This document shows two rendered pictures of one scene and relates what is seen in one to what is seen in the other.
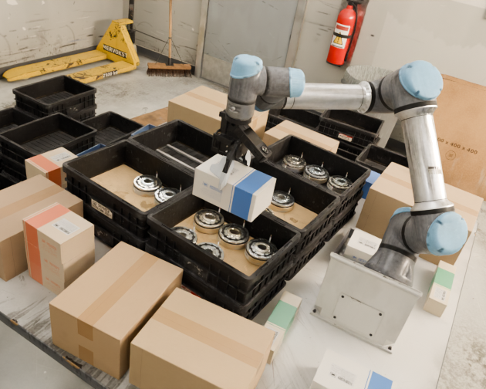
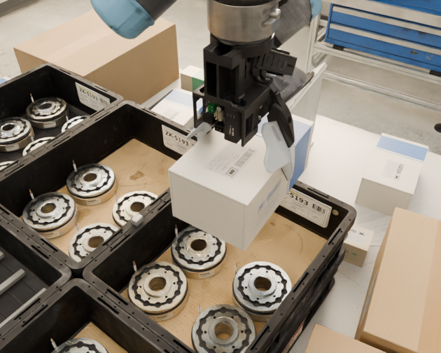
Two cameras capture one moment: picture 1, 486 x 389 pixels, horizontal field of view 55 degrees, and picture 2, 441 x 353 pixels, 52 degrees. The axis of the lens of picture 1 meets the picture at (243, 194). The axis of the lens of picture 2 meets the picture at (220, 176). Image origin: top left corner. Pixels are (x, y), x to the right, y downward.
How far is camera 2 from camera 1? 1.27 m
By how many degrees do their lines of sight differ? 63
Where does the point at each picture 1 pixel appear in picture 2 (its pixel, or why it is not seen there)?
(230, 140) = (268, 88)
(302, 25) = not seen: outside the picture
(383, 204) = (105, 79)
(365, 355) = (321, 162)
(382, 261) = (285, 78)
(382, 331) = not seen: hidden behind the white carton
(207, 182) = (263, 199)
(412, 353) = not seen: hidden behind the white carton
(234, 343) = (439, 250)
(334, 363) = (380, 174)
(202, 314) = (406, 288)
